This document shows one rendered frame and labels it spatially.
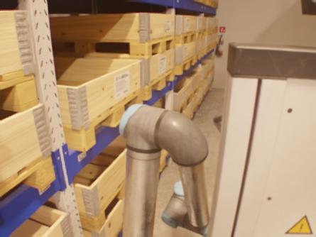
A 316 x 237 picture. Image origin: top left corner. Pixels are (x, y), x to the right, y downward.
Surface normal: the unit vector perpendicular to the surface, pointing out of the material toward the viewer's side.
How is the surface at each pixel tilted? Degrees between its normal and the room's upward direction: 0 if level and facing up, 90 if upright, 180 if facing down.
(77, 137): 90
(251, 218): 90
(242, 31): 90
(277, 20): 90
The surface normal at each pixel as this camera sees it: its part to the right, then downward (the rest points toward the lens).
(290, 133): -0.12, 0.38
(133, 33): -0.33, 0.36
